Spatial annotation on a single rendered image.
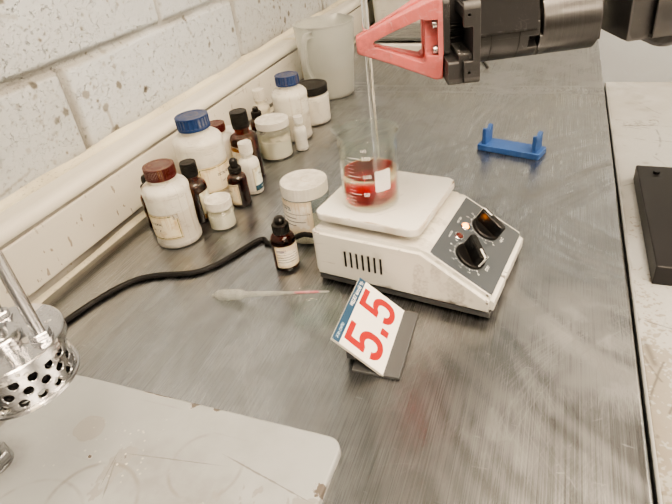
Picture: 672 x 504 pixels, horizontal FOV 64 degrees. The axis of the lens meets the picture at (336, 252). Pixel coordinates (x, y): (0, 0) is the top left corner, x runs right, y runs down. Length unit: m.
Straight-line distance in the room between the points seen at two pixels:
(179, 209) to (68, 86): 0.22
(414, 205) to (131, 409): 0.33
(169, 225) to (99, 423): 0.29
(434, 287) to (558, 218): 0.24
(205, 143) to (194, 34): 0.29
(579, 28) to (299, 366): 0.38
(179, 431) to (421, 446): 0.20
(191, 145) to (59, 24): 0.21
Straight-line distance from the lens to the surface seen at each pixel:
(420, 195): 0.59
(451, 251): 0.55
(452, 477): 0.44
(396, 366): 0.50
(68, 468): 0.51
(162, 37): 0.95
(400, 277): 0.56
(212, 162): 0.79
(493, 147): 0.89
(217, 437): 0.47
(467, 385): 0.49
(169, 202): 0.70
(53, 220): 0.72
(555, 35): 0.52
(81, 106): 0.82
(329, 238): 0.57
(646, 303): 0.61
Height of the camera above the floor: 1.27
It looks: 34 degrees down
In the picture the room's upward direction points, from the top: 7 degrees counter-clockwise
